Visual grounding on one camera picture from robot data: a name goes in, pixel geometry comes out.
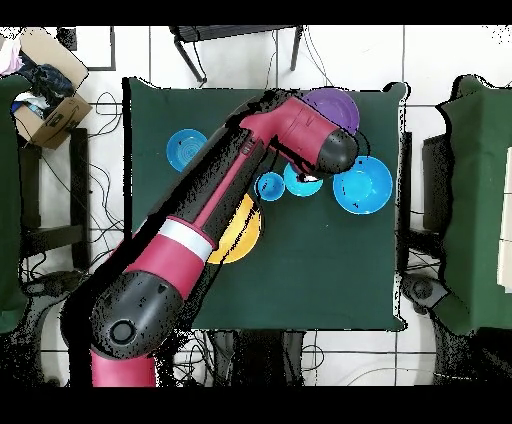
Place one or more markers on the large orange bowl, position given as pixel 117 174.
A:
pixel 244 236

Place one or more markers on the small cyan bowl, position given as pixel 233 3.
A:
pixel 298 188

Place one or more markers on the large blue bowl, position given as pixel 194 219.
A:
pixel 366 188

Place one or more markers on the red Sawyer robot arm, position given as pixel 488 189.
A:
pixel 304 124

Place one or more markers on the blue cup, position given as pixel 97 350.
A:
pixel 270 187

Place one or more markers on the dark green tablecloth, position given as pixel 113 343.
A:
pixel 320 260

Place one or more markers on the blue ribbed-bottom bowl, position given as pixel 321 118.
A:
pixel 182 148

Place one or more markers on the large purple bowl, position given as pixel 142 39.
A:
pixel 340 106

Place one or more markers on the black equipment case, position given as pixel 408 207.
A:
pixel 436 180

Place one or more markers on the cardboard box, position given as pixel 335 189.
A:
pixel 60 120

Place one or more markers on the green cloth covered table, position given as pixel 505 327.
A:
pixel 480 140
pixel 10 200

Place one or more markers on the dark blue cloth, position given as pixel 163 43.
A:
pixel 48 84

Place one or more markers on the white panel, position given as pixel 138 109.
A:
pixel 506 220

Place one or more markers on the pink cloth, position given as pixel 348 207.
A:
pixel 10 60

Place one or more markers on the black bench frame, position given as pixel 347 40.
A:
pixel 79 180

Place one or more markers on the black metal chair frame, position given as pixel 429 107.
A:
pixel 224 32

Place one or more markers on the black pedestal foot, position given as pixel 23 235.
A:
pixel 424 288
pixel 48 286

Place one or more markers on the black square floor frame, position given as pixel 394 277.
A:
pixel 67 38

